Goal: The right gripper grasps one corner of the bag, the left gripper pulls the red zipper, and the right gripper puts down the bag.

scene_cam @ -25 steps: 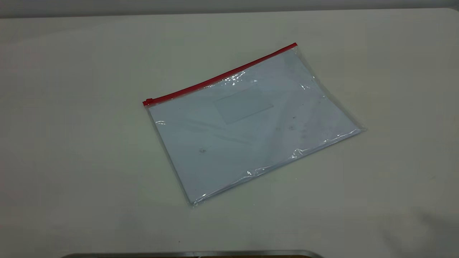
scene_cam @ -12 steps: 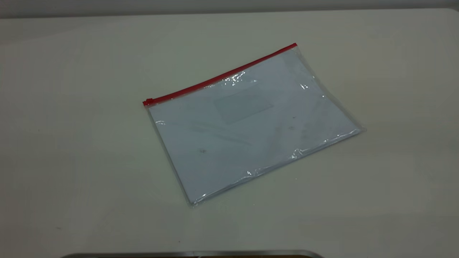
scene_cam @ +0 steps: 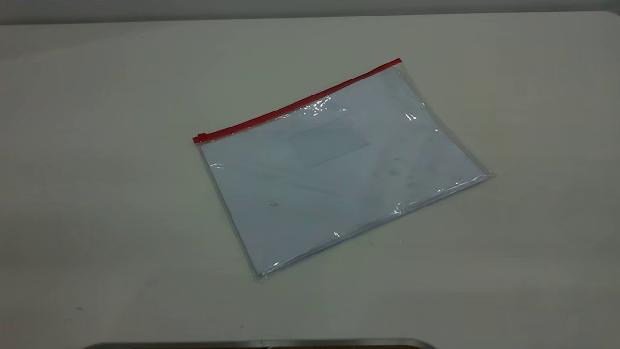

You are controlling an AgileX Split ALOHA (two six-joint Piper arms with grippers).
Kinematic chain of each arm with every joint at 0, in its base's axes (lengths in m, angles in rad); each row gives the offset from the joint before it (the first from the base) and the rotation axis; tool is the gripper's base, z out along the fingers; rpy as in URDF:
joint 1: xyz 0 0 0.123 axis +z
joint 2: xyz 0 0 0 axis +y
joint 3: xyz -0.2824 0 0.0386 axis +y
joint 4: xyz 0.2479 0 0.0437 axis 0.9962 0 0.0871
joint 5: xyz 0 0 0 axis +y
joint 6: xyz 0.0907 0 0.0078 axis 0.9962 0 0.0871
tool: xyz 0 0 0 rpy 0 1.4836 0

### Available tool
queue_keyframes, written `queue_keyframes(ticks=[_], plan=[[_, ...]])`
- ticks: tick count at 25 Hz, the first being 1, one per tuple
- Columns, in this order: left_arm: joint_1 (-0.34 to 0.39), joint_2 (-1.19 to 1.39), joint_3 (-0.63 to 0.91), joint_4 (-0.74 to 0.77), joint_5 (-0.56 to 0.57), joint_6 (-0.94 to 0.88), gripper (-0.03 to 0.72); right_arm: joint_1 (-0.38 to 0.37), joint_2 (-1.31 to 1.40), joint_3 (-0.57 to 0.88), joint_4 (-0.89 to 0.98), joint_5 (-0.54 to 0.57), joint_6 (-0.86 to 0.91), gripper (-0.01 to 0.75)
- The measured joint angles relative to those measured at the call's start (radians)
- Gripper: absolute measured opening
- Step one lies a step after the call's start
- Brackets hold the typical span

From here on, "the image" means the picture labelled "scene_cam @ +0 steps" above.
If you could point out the clear plastic zip bag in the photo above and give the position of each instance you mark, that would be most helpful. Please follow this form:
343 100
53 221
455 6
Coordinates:
339 184

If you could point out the red zipper slider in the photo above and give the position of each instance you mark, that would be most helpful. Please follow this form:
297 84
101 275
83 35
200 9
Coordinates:
200 137

